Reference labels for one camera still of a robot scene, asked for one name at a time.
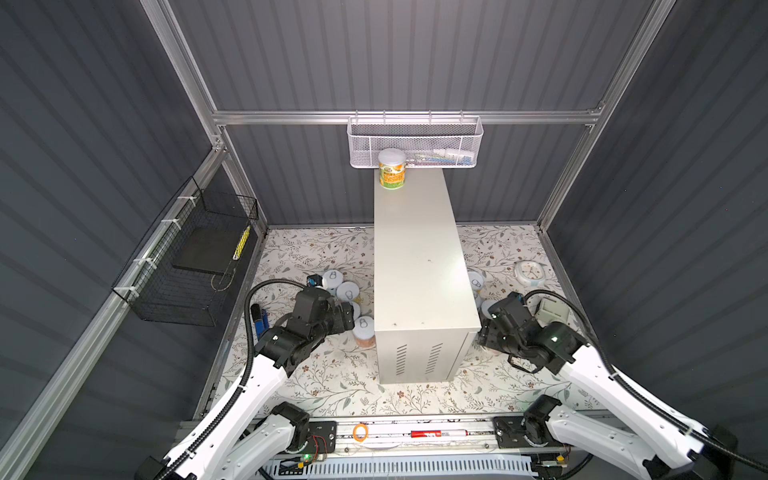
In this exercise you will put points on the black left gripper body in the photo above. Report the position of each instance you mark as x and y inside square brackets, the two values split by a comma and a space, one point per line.
[333, 323]

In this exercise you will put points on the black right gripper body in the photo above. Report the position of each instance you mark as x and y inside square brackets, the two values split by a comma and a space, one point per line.
[492, 338]

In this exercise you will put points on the peach label food can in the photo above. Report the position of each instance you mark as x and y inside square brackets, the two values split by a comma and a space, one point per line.
[364, 332]

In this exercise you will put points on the orange yellow label can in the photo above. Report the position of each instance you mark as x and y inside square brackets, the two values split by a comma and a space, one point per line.
[392, 166]

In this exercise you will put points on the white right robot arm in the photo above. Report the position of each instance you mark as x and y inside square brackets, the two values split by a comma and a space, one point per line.
[658, 443]

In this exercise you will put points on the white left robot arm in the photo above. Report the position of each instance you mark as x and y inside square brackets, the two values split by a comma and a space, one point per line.
[219, 447]

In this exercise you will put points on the beige metal cabinet counter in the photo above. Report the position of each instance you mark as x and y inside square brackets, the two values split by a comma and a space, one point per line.
[425, 313]

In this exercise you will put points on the silver top can left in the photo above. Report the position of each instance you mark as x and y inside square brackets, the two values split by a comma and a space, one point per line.
[348, 291]
[331, 280]

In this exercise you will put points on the pale green flat box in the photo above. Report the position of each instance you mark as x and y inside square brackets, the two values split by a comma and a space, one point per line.
[550, 310]

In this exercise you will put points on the blue lighter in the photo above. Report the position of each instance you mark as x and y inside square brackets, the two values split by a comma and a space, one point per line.
[259, 319]

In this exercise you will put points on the red white marker pen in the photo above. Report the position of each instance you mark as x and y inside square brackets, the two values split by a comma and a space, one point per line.
[445, 433]

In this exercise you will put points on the orange rubber band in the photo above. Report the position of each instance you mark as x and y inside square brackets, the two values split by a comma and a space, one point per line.
[360, 432]

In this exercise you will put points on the tubes in mesh basket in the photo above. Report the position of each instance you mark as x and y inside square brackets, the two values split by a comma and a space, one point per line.
[442, 158]

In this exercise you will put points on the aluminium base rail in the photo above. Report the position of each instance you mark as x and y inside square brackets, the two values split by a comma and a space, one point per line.
[386, 433]

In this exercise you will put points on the black wire wall basket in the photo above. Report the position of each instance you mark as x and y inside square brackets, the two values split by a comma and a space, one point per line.
[187, 276]

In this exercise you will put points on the white wire mesh basket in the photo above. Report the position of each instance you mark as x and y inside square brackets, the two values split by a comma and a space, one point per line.
[368, 135]

